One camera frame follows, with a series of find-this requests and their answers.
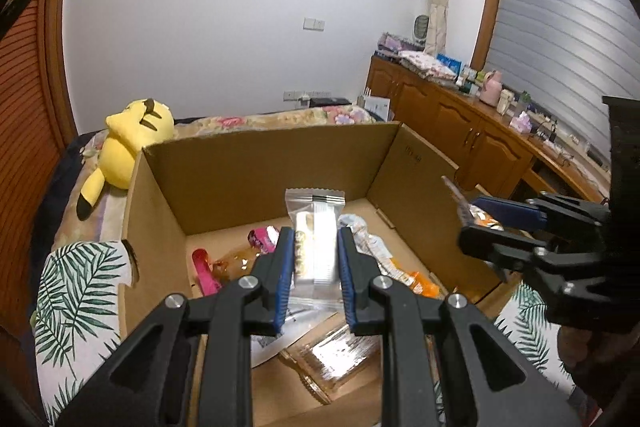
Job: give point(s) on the person's right hand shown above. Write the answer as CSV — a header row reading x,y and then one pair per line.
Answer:
x,y
600,364

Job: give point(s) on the yellow Pikachu plush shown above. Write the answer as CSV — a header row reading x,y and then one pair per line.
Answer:
x,y
140,124

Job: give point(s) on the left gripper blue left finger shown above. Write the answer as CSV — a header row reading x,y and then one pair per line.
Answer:
x,y
283,266

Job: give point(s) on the orange white snack pouch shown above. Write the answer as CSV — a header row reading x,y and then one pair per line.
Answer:
x,y
373,246

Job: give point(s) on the white duck snack pack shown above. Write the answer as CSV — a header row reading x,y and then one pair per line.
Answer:
x,y
470,214

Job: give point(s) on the wooden louvred wardrobe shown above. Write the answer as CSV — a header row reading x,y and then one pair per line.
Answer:
x,y
36,126

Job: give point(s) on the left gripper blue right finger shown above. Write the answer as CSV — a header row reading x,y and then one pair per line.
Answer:
x,y
345,249

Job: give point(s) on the chicken foot snack pouch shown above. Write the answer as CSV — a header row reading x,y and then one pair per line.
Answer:
x,y
299,321

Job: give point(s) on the clear pack brown biscuits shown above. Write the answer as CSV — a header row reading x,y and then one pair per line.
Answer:
x,y
327,359

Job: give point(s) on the white wall switch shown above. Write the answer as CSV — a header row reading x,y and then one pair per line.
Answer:
x,y
313,25

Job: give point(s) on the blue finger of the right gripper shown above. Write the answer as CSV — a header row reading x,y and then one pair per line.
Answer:
x,y
510,246
525,211

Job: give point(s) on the pink sausage snack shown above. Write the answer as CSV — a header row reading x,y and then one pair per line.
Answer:
x,y
212,274

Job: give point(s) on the brown cardboard box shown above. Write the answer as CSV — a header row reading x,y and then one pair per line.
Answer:
x,y
407,204

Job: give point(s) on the white paper bag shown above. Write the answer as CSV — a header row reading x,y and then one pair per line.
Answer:
x,y
379,107

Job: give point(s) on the pink tissue pack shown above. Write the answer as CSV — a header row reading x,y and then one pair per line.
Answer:
x,y
521,123

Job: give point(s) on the grey window blind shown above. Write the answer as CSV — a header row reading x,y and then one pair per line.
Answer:
x,y
567,55

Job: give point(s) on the folded floral cloth stack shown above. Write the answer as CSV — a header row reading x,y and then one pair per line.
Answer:
x,y
425,65

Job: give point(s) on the pink thermos jug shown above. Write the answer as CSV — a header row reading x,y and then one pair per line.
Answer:
x,y
492,87

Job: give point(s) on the small white fan heater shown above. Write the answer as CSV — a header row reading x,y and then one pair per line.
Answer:
x,y
420,28

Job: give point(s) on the wooden sideboard cabinet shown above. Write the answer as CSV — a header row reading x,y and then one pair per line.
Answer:
x,y
484,148

